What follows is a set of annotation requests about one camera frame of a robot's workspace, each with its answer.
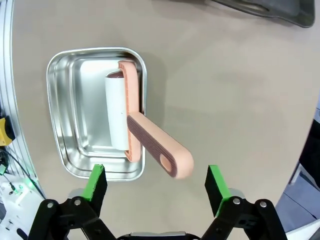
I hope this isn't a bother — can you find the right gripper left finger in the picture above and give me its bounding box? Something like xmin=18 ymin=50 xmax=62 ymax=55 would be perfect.
xmin=28 ymin=163 xmax=118 ymax=240

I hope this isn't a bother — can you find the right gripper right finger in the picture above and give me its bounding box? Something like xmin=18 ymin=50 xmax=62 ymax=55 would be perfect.
xmin=199 ymin=164 xmax=286 ymax=240

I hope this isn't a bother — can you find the pink lint roller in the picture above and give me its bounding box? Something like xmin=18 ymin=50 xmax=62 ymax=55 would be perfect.
xmin=104 ymin=59 xmax=195 ymax=180

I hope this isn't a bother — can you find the dark brown plastic tray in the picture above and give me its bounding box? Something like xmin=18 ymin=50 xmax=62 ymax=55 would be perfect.
xmin=209 ymin=0 xmax=316 ymax=29

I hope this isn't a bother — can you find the white control device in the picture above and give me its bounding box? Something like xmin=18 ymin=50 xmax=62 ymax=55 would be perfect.
xmin=0 ymin=179 xmax=45 ymax=240

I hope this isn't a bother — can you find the rectangular stainless steel container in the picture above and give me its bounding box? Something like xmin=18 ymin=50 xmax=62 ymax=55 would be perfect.
xmin=46 ymin=46 xmax=148 ymax=182

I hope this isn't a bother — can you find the yellow box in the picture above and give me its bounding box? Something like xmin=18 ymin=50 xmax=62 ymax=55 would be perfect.
xmin=0 ymin=116 xmax=16 ymax=147

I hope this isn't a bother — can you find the black thin cable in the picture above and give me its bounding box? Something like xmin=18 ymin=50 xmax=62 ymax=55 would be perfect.
xmin=0 ymin=147 xmax=47 ymax=201

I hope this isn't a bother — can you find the aluminium table frame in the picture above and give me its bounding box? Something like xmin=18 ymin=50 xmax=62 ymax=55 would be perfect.
xmin=0 ymin=0 xmax=48 ymax=201

